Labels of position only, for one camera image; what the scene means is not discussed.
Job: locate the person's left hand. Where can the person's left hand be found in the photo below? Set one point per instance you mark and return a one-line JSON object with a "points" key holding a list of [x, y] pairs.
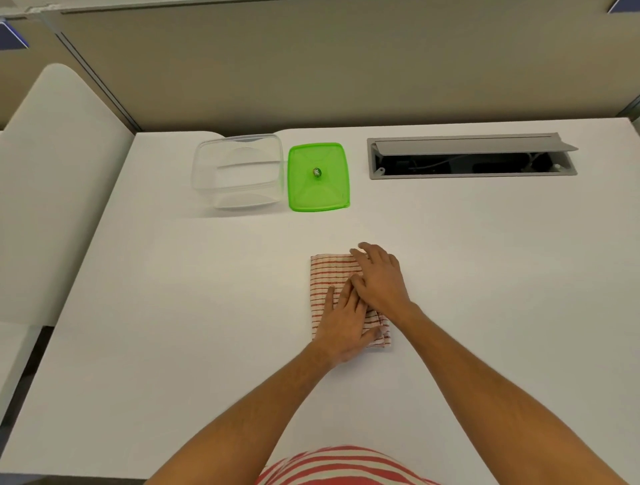
{"points": [[342, 332]]}

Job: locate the person's right hand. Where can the person's right hand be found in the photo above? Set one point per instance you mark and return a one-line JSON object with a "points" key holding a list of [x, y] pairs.
{"points": [[385, 285]]}

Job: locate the person's left thumb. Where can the person's left thumb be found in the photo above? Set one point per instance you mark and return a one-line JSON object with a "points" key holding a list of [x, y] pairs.
{"points": [[373, 339]]}

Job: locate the person's left little finger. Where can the person's left little finger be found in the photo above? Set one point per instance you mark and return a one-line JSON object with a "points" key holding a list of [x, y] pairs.
{"points": [[330, 303]]}

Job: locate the person's right thumb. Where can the person's right thumb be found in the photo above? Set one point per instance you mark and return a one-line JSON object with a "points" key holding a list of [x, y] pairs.
{"points": [[358, 287]]}

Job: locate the red striped cloth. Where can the red striped cloth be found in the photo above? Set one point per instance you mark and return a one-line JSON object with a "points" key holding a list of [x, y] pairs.
{"points": [[325, 275]]}

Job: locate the person's left forearm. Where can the person's left forearm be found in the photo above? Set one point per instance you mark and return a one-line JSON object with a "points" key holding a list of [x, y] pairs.
{"points": [[250, 419]]}

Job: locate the person's right forearm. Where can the person's right forearm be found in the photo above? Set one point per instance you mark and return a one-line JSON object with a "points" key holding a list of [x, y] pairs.
{"points": [[500, 394]]}

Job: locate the green plastic container lid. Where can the green plastic container lid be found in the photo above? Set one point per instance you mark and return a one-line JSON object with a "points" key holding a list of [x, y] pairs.
{"points": [[317, 190]]}

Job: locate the person's red striped shirt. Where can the person's red striped shirt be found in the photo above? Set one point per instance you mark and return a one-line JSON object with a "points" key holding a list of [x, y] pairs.
{"points": [[345, 469]]}

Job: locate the clear plastic container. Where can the clear plastic container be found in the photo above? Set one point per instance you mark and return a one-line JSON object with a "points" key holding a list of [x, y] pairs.
{"points": [[235, 172]]}

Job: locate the beige desk partition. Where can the beige desk partition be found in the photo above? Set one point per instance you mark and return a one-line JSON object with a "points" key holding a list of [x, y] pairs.
{"points": [[350, 65]]}

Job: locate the white side table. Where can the white side table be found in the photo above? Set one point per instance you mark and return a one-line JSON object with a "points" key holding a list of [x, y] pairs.
{"points": [[55, 190]]}

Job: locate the grey partition frame post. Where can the grey partition frame post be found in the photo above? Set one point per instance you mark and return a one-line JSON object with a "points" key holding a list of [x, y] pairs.
{"points": [[95, 75]]}

